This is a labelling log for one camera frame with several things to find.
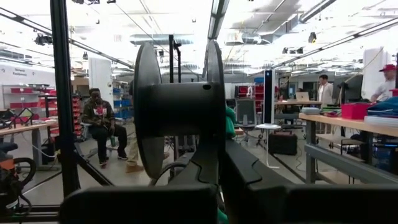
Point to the white pillar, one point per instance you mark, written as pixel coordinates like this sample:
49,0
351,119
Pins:
101,77

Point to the red plastic bin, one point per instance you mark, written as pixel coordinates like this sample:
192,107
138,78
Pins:
354,111

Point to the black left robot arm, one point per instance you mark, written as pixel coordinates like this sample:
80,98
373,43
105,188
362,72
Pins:
9,186

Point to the blue cloth pile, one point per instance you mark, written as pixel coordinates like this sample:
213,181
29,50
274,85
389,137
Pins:
385,107

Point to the grey office chair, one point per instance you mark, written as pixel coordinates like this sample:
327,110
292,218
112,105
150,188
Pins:
245,112

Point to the tall blue lit column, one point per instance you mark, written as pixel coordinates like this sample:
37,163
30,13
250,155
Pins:
269,93

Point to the ceiling light fixture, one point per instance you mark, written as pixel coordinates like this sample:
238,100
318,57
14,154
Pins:
217,18

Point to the white plastic bin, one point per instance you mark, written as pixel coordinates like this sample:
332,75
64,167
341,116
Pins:
382,121

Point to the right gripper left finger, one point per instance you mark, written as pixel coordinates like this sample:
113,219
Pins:
140,205

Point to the red bin rack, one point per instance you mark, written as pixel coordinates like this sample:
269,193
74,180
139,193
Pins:
248,91
76,115

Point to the shelf with red bins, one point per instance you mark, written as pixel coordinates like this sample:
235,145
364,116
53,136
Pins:
21,91

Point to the black carrying case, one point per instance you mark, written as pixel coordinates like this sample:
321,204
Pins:
283,143

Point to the person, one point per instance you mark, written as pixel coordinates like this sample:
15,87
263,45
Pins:
133,152
101,118
384,88
325,91

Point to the white column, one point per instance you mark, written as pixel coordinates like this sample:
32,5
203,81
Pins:
373,71

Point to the black monitor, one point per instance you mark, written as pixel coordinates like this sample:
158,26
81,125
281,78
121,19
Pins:
351,88

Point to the silver laptop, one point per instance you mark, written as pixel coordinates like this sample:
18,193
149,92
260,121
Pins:
302,96

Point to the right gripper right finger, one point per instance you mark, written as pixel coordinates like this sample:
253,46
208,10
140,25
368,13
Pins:
311,205

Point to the wooden work table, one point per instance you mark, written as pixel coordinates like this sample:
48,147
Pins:
28,127

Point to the black pole stand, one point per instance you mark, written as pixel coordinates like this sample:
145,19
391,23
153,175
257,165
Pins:
171,62

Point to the grey folded cloth stack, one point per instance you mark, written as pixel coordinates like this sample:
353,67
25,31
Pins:
311,110

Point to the white round side table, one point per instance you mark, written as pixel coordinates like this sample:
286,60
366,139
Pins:
268,126

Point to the blue bin shelf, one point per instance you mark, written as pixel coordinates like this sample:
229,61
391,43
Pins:
122,104

